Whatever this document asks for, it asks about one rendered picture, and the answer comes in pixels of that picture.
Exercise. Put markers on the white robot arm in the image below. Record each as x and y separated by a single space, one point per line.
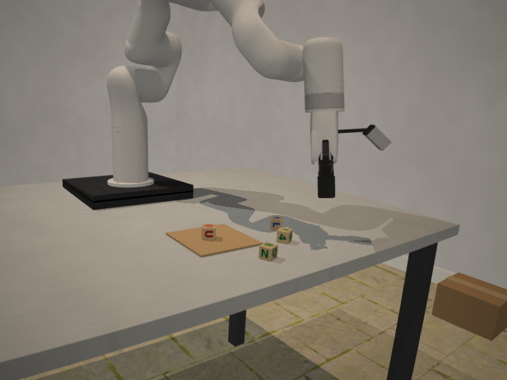
319 65

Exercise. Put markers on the wooden letter block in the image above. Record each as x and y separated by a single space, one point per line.
208 231
268 251
275 223
284 235

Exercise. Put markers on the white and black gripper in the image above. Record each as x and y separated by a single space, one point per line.
324 127

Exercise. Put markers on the brown flat mat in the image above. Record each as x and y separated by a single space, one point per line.
226 239

